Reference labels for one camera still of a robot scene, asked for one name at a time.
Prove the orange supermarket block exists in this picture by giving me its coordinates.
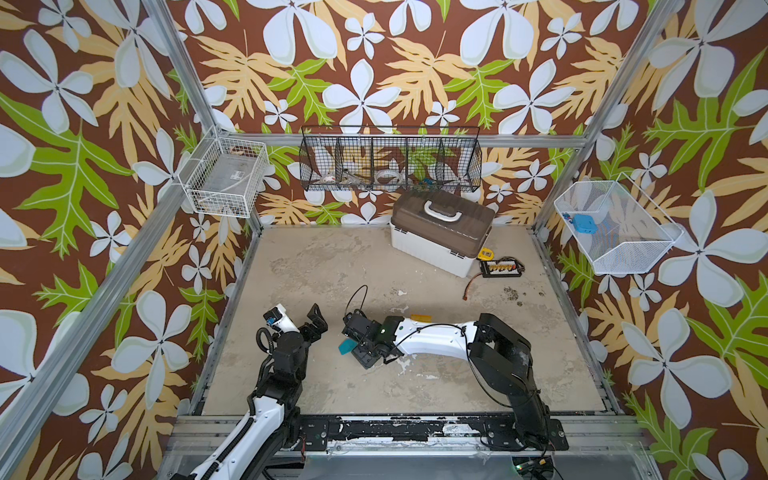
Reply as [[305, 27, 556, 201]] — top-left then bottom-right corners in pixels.
[[409, 314, 433, 323]]

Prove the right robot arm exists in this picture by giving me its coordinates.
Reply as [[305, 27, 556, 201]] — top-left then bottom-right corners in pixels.
[[342, 309, 569, 453]]

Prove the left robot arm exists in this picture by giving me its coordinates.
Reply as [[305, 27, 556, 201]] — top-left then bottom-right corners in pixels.
[[173, 304, 328, 480]]

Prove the teal roof block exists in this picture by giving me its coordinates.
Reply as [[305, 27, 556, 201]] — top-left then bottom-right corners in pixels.
[[338, 339, 358, 355]]

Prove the white toolbox brown lid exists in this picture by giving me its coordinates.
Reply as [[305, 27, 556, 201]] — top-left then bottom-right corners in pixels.
[[390, 190, 495, 278]]

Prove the yellow tape measure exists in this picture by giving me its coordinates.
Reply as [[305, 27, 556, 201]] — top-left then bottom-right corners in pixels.
[[477, 247, 495, 261]]

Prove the blue object in basket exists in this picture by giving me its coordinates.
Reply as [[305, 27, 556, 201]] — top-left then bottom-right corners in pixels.
[[570, 214, 598, 235]]

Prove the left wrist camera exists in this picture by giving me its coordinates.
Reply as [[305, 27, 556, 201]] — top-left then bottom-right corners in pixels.
[[263, 304, 298, 334]]

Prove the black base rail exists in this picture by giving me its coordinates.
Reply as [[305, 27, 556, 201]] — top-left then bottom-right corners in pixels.
[[293, 413, 571, 452]]

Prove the white wire basket left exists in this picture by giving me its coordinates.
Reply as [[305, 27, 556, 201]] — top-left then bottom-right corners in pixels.
[[180, 136, 270, 219]]

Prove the white wire basket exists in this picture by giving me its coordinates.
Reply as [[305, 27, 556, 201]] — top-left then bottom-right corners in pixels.
[[555, 174, 683, 276], [180, 136, 270, 219]]

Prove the black wire basket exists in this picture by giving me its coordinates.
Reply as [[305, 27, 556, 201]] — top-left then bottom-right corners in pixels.
[[297, 125, 482, 194]]

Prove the white wire basket right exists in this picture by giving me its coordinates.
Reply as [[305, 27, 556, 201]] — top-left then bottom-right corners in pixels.
[[555, 174, 683, 276]]

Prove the aluminium frame post left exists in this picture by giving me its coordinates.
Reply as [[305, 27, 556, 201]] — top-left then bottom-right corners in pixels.
[[142, 1, 263, 236]]

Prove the aluminium frame post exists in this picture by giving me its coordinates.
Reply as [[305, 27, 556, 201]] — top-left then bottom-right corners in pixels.
[[142, 1, 263, 236], [531, 0, 684, 234]]

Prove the aluminium frame post right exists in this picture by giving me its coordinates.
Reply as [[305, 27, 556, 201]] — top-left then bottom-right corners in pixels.
[[531, 0, 684, 234]]

